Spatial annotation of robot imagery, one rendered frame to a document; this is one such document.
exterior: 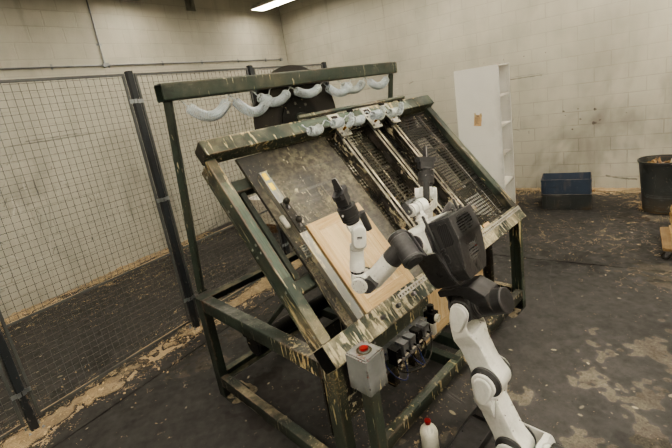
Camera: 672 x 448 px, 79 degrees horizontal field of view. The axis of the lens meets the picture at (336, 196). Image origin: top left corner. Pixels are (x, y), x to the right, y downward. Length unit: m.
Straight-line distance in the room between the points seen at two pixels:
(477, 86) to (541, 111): 1.60
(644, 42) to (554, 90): 1.17
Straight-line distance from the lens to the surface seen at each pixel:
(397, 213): 2.58
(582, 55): 7.07
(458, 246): 1.80
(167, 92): 2.53
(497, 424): 2.29
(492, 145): 5.93
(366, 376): 1.82
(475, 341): 2.05
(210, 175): 2.23
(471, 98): 5.93
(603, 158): 7.21
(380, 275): 1.84
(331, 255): 2.20
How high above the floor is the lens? 1.99
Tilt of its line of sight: 14 degrees down
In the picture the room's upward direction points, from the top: 9 degrees counter-clockwise
